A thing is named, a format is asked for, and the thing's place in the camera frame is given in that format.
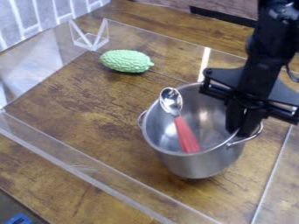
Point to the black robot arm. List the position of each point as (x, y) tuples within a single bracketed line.
[(275, 37)]

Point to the clear acrylic enclosure wall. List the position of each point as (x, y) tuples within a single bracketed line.
[(75, 161)]

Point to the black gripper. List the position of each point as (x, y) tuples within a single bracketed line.
[(254, 94)]

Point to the black wall strip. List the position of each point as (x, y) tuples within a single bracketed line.
[(223, 16)]

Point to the stainless steel pot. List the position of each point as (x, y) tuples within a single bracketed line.
[(205, 114)]

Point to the green bitter melon toy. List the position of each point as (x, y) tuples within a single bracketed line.
[(127, 61)]

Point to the pink handled metal spoon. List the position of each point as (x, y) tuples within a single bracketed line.
[(171, 103)]

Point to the blue object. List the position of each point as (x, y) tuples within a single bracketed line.
[(19, 219)]

